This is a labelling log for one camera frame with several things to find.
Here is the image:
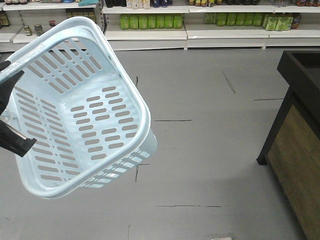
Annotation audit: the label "white store shelf unit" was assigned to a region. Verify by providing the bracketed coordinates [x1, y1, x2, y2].
[0, 0, 320, 52]

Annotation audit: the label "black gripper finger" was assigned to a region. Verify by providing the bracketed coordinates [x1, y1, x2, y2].
[0, 70, 25, 114]
[0, 120, 37, 157]

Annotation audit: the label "dark green jar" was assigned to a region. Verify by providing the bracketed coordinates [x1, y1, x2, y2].
[34, 24, 44, 37]

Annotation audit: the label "green snack bags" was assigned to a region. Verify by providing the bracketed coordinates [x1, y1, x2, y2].
[261, 13, 294, 32]

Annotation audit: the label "red lidded dark jar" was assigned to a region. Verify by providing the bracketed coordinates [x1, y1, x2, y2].
[49, 20, 56, 28]

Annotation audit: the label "green lidded jar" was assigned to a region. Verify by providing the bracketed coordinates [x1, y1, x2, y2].
[23, 25, 33, 37]

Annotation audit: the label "black wooden display stand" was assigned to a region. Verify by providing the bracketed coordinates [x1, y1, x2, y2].
[256, 50, 320, 240]

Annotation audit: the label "right row green bottles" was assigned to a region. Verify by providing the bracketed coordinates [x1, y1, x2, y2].
[203, 12, 265, 27]

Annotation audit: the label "metal floor outlet plate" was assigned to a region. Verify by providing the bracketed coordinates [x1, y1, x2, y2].
[211, 236, 234, 240]

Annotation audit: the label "row of green bottles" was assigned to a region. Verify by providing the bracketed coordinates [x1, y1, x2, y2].
[119, 13, 184, 30]

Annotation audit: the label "light blue plastic basket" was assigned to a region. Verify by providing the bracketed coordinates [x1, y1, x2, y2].
[0, 16, 158, 199]

